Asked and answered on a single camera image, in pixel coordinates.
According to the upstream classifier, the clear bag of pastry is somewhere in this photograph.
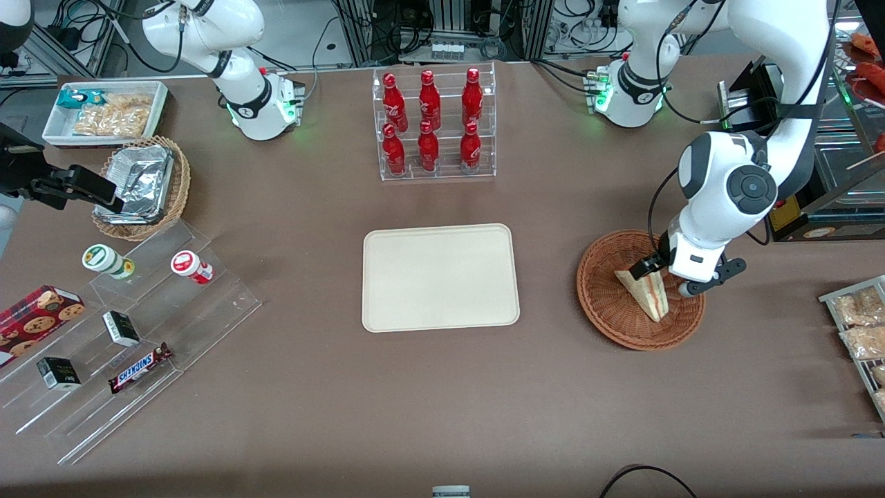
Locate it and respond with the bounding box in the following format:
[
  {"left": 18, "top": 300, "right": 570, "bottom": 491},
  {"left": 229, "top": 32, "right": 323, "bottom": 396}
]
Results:
[
  {"left": 832, "top": 287, "right": 885, "bottom": 327},
  {"left": 840, "top": 325, "right": 885, "bottom": 360}
]

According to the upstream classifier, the white rectangular bin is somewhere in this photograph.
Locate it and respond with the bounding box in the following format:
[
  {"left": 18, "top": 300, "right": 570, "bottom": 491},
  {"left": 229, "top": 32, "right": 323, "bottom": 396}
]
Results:
[{"left": 41, "top": 80, "right": 171, "bottom": 148}]

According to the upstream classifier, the black food warmer machine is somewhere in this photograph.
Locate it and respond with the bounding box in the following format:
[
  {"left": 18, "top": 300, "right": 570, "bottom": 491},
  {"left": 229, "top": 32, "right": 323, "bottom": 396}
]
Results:
[{"left": 718, "top": 0, "right": 885, "bottom": 243}]

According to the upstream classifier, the triangular sandwich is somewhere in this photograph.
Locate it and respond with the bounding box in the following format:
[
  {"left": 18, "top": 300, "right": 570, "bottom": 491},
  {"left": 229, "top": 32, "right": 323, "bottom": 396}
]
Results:
[{"left": 614, "top": 268, "right": 670, "bottom": 323}]

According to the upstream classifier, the small black box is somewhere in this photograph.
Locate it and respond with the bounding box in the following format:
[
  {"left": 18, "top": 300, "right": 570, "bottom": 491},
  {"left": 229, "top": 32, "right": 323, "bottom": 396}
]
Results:
[
  {"left": 102, "top": 311, "right": 141, "bottom": 347},
  {"left": 37, "top": 357, "right": 82, "bottom": 391}
]

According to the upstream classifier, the red cola bottle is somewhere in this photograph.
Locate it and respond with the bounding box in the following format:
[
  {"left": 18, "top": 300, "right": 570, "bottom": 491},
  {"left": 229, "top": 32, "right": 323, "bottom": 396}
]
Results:
[
  {"left": 418, "top": 70, "right": 442, "bottom": 131},
  {"left": 382, "top": 73, "right": 407, "bottom": 132},
  {"left": 460, "top": 120, "right": 483, "bottom": 172},
  {"left": 461, "top": 67, "right": 484, "bottom": 129},
  {"left": 382, "top": 123, "right": 407, "bottom": 176},
  {"left": 418, "top": 120, "right": 440, "bottom": 173}
]

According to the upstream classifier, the red cookie box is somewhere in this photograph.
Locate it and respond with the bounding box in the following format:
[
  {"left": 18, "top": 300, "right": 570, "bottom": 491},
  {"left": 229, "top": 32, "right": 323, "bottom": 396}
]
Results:
[{"left": 0, "top": 285, "right": 86, "bottom": 367}]

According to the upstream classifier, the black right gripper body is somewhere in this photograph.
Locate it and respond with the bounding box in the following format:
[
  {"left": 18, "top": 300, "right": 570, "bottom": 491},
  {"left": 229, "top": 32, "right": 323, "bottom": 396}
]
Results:
[{"left": 0, "top": 123, "right": 70, "bottom": 208}]

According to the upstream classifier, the beige plastic tray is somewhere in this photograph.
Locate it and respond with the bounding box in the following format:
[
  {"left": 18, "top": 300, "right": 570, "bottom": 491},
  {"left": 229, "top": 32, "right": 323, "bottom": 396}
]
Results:
[{"left": 362, "top": 223, "right": 521, "bottom": 333}]

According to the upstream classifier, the wire rack tray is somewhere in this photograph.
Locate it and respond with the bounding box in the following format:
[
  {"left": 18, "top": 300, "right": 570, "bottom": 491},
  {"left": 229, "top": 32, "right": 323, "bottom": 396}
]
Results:
[{"left": 819, "top": 275, "right": 885, "bottom": 423}]

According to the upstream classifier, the small tan wicker basket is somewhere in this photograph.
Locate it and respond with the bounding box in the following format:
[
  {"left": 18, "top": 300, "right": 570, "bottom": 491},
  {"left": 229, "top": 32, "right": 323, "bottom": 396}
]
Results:
[{"left": 91, "top": 136, "right": 192, "bottom": 241}]

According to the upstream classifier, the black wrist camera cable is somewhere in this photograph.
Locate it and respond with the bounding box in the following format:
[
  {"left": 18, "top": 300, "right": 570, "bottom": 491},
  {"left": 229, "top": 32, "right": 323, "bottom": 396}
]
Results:
[{"left": 647, "top": 167, "right": 682, "bottom": 241}]

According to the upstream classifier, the black floor cable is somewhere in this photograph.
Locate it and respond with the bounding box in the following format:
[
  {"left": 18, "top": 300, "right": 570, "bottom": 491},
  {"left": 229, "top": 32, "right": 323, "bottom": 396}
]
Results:
[{"left": 598, "top": 465, "right": 699, "bottom": 498}]

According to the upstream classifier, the clear acrylic step display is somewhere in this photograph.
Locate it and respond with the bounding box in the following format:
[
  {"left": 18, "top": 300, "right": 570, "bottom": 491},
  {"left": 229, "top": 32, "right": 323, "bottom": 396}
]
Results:
[{"left": 0, "top": 220, "right": 263, "bottom": 465}]

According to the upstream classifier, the clear bag of crackers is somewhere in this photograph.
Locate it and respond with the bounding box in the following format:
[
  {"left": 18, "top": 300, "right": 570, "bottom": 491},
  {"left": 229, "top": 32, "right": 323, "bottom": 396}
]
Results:
[{"left": 73, "top": 93, "right": 153, "bottom": 137}]

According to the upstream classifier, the large brown wicker basket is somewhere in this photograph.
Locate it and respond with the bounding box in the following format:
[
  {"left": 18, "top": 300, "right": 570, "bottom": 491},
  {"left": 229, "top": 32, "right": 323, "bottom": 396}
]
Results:
[{"left": 576, "top": 229, "right": 707, "bottom": 351}]

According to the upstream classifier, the aluminium foil container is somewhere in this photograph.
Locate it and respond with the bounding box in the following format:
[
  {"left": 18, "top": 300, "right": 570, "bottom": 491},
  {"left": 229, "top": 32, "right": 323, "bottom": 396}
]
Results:
[{"left": 95, "top": 144, "right": 174, "bottom": 224}]

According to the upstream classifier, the green lid snack cup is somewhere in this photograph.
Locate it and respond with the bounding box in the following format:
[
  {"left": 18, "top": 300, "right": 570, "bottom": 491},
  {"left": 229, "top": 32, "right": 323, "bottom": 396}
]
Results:
[{"left": 82, "top": 244, "right": 136, "bottom": 280}]

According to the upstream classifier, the teal snack packet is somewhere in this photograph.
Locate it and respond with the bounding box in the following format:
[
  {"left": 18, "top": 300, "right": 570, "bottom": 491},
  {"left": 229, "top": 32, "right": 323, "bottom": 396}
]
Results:
[{"left": 57, "top": 90, "right": 104, "bottom": 110}]

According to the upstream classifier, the clear acrylic bottle rack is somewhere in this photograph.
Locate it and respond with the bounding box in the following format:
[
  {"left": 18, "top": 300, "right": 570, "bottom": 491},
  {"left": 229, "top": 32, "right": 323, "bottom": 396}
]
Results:
[{"left": 372, "top": 61, "right": 497, "bottom": 182}]

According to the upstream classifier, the Snickers chocolate bar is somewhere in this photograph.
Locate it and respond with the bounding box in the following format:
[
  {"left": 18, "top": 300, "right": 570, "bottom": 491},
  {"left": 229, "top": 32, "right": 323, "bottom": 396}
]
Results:
[{"left": 108, "top": 342, "right": 173, "bottom": 394}]

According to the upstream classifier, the red lid snack cup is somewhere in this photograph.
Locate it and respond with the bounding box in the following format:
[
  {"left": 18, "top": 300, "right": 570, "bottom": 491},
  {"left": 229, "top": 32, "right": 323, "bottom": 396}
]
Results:
[{"left": 171, "top": 250, "right": 214, "bottom": 285}]

